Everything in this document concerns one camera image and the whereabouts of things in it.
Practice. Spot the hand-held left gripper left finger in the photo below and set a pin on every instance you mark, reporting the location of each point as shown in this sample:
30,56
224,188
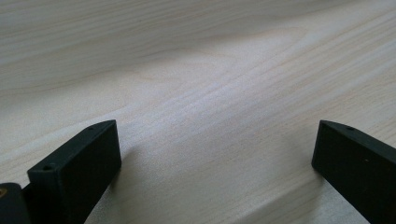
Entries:
77,174

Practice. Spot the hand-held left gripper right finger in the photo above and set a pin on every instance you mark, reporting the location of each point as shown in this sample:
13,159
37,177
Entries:
358,168

